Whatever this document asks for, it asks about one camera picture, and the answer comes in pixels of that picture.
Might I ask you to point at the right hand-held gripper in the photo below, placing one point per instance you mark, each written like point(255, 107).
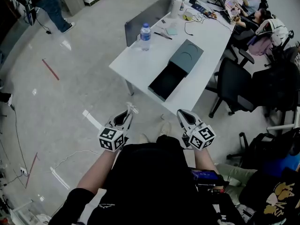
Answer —
point(201, 137)

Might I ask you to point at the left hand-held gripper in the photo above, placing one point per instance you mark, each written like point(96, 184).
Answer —
point(110, 139)

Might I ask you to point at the small clear plastic package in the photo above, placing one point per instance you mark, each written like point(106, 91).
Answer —
point(133, 109)

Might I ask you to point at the dark grey box container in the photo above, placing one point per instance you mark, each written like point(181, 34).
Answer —
point(185, 55)

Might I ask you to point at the person's right forearm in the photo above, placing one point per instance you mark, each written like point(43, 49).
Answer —
point(205, 159)

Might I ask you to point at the person's left forearm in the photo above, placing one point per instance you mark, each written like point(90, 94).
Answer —
point(98, 170)

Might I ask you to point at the person's beige right shoe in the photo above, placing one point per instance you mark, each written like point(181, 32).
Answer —
point(166, 128)

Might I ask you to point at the person's beige shoe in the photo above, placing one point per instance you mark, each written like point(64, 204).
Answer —
point(143, 138)
point(166, 128)

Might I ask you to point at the small metal hex key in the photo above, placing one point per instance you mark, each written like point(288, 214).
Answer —
point(162, 117)

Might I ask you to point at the person's beige left shoe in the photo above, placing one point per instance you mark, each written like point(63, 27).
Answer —
point(143, 138)

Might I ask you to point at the white floor tape strip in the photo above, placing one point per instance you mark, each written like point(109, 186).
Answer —
point(92, 119)
point(59, 178)

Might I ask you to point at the black device with screen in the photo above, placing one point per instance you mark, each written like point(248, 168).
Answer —
point(206, 176)

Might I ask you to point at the black office chair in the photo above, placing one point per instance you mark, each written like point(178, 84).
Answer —
point(284, 48)
point(234, 83)
point(276, 88)

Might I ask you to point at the person's black shirt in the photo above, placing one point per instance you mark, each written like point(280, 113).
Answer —
point(145, 184)

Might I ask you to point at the clear water bottle blue cap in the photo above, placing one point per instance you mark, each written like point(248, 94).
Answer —
point(145, 37)

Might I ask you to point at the red floor tape strip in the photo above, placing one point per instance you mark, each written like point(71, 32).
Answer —
point(50, 69)
point(31, 170)

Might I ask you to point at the black pen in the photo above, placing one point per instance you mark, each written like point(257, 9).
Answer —
point(162, 35)

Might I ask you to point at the pale green notepad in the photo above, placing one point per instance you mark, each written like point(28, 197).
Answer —
point(171, 31)

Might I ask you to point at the pale purple bag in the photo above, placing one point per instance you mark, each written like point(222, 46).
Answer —
point(260, 46)

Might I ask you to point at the grey desk divider panel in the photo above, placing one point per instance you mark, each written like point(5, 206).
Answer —
point(140, 17)

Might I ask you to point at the yellow and white bowl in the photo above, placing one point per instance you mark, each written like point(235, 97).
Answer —
point(188, 15)

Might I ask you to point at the white power strip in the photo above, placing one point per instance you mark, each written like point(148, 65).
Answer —
point(24, 171)

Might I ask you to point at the black keyboard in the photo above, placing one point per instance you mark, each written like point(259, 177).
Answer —
point(226, 16)

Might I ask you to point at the small dropper bottle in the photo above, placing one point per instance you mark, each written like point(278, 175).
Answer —
point(182, 7)

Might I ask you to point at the white cylinder canister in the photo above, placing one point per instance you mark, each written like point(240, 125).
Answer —
point(176, 7)

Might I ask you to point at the white jacket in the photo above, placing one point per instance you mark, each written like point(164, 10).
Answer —
point(274, 30)

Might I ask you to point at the clear plastic storage box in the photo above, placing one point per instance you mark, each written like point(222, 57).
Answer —
point(25, 213)

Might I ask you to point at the black stand with equipment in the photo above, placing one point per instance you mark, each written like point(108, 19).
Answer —
point(27, 3)

